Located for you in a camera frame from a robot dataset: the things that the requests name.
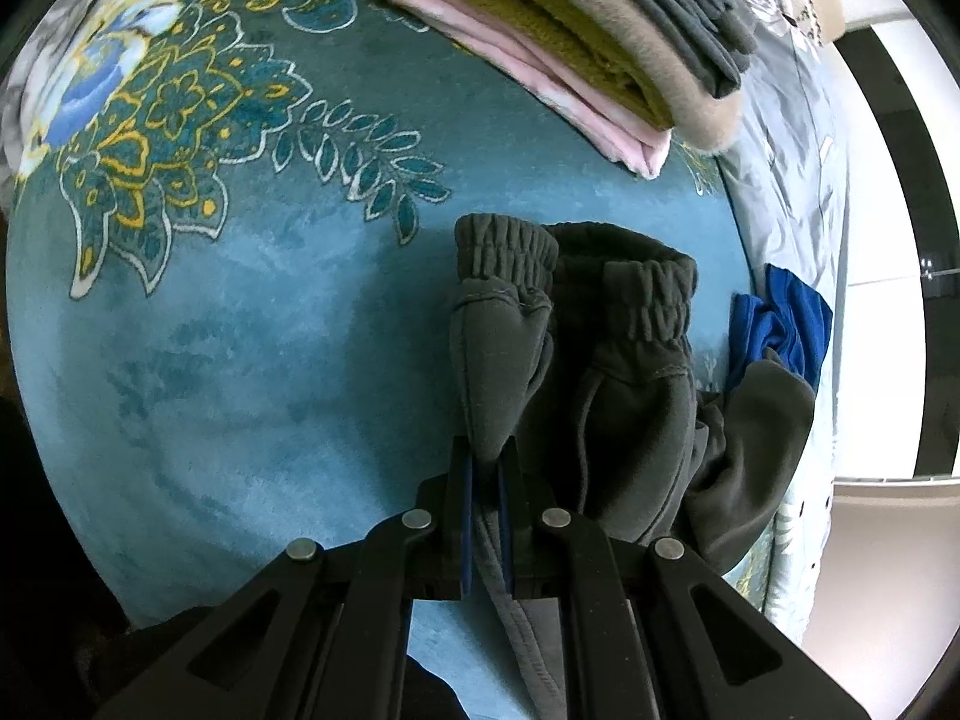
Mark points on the teal floral blanket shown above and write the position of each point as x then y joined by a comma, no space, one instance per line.
262,352

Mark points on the folded beige garment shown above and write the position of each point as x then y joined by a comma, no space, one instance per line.
645,30

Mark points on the folded grey garment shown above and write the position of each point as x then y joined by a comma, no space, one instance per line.
697,7

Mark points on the blue garment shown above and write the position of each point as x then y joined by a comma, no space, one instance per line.
795,315

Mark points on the folded mustard green garment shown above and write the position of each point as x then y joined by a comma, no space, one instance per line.
570,22

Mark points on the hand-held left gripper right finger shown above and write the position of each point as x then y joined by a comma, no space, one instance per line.
508,540

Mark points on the folded pink garment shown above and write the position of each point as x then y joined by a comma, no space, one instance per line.
570,105

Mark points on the grey blue floral quilt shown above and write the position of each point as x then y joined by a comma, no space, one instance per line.
795,165

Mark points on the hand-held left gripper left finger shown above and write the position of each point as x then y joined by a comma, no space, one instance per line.
466,540

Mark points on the dark grey fleece pants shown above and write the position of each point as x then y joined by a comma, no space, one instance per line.
637,390

